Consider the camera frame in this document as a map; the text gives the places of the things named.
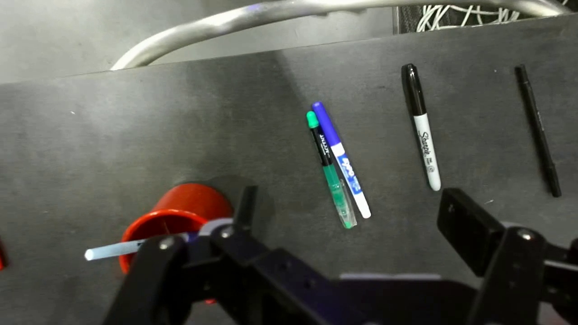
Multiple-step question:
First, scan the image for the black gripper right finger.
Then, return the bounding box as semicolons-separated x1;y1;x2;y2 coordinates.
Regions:
438;186;578;325

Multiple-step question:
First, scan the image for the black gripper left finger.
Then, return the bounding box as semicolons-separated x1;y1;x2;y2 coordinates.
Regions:
104;185;340;325

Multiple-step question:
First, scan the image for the thin black pen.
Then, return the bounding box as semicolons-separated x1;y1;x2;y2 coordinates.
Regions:
516;64;564;201

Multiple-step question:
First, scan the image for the orange red cup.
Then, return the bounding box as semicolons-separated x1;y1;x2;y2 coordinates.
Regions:
118;183;236;277

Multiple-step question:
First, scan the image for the silver pen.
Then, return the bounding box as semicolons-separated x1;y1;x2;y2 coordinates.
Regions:
84;233;203;264

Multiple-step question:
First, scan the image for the black Sharpie marker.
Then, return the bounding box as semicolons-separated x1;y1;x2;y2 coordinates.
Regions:
402;62;445;195

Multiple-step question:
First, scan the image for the green whiteboard marker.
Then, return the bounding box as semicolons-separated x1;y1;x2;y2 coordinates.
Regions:
306;111;360;231

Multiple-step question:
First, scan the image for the blue whiteboard marker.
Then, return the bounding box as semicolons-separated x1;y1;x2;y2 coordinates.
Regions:
311;100;375;222

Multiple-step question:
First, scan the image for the curved dishwasher handle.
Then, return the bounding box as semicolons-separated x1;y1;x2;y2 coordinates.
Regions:
109;0;572;73

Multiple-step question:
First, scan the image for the white wire rack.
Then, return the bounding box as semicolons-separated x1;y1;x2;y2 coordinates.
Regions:
414;0;578;36

